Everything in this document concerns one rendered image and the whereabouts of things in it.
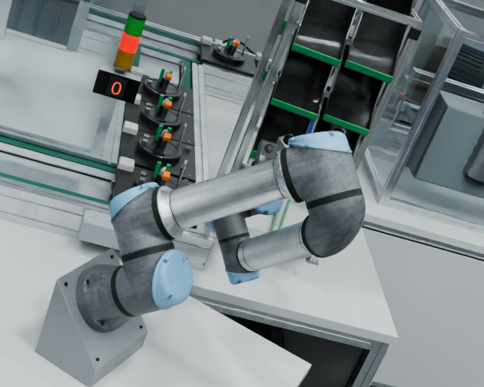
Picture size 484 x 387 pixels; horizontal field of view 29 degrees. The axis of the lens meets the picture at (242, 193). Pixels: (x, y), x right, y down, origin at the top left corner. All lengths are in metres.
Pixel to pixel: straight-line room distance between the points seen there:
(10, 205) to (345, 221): 1.04
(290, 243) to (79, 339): 0.50
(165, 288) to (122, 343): 0.26
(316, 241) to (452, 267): 1.68
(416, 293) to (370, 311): 0.80
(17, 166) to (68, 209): 0.26
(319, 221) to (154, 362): 0.60
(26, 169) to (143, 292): 0.85
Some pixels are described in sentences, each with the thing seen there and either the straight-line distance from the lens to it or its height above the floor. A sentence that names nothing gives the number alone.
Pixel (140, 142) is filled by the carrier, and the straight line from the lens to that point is 2.91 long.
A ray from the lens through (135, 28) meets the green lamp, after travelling 2.61.
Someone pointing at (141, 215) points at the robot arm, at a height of 1.25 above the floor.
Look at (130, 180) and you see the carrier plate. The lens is 2.71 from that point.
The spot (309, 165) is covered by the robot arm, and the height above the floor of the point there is 1.50.
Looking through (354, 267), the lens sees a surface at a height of 0.86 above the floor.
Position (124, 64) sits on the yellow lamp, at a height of 1.27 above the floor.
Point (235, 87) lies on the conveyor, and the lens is 3.83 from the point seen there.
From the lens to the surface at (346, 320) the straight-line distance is 2.69.
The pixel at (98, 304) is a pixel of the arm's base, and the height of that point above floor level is 1.04.
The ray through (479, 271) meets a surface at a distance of 3.58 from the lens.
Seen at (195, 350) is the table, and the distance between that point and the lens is 2.33.
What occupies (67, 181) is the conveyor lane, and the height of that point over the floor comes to 0.92.
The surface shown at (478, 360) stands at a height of 0.38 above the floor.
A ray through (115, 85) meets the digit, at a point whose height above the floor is 1.21.
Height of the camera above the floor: 2.21
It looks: 26 degrees down
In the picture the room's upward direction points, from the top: 21 degrees clockwise
